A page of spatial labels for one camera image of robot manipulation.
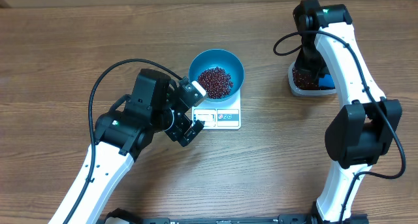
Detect blue plastic measuring scoop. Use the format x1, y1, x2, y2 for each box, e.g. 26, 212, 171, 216
318, 74, 335, 89

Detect red beans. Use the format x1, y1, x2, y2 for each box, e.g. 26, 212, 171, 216
197, 66, 321, 100

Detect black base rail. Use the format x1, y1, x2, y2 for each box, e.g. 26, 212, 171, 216
97, 208, 370, 224

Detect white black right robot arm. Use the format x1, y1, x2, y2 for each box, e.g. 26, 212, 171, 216
289, 0, 402, 223

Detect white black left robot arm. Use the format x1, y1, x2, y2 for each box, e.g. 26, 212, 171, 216
50, 69, 207, 223

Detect teal metal bowl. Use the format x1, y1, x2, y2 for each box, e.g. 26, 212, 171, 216
188, 49, 245, 101

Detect clear plastic container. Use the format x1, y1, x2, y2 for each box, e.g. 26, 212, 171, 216
288, 62, 336, 97

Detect white digital kitchen scale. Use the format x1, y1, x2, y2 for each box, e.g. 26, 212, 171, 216
191, 90, 242, 130

